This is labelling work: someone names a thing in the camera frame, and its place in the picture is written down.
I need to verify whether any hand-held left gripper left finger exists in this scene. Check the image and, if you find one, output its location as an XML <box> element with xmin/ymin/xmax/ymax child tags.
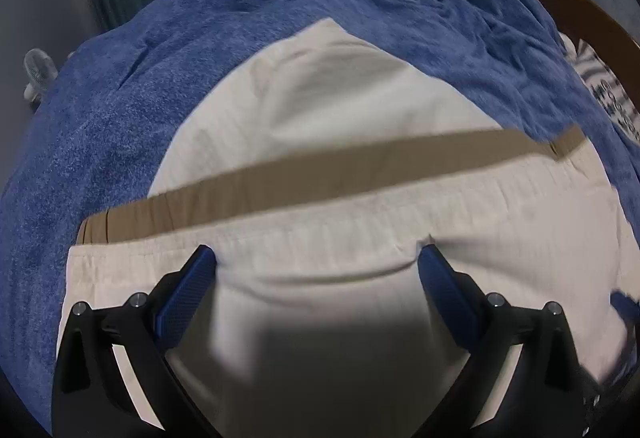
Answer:
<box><xmin>52</xmin><ymin>245</ymin><xmax>217</xmax><ymax>438</ymax></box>

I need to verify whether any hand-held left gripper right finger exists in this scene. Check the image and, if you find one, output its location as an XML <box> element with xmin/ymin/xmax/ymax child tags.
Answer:
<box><xmin>417</xmin><ymin>245</ymin><xmax>601</xmax><ymax>438</ymax></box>

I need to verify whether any cream hooded puffer jacket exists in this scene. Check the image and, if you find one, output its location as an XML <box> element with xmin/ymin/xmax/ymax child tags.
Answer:
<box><xmin>56</xmin><ymin>17</ymin><xmax>637</xmax><ymax>438</ymax></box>

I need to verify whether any zebra striped cloth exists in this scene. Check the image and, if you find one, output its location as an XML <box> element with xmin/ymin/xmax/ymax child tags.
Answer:
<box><xmin>556</xmin><ymin>32</ymin><xmax>640</xmax><ymax>145</ymax></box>

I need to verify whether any blue fleece blanket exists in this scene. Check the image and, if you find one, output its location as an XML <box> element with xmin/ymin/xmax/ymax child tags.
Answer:
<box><xmin>0</xmin><ymin>0</ymin><xmax>640</xmax><ymax>429</ymax></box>

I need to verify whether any white electric fan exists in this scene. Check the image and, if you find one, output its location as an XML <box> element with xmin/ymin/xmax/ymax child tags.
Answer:
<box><xmin>22</xmin><ymin>48</ymin><xmax>57</xmax><ymax>105</ymax></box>

